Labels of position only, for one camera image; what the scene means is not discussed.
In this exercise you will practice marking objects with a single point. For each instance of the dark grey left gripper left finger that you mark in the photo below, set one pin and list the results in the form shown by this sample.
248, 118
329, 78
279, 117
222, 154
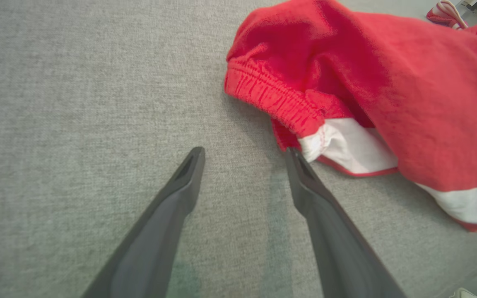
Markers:
147, 248

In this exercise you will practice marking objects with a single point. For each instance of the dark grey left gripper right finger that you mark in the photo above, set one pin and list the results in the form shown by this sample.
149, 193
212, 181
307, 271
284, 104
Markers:
342, 252

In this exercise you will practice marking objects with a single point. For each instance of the red white sports shorts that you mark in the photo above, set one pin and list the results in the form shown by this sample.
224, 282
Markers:
408, 95

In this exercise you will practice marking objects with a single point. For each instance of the red white striped garment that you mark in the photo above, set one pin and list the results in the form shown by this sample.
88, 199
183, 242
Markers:
445, 14

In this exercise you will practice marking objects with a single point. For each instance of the grey fabric sofa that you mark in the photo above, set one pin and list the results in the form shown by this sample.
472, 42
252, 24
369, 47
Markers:
97, 103

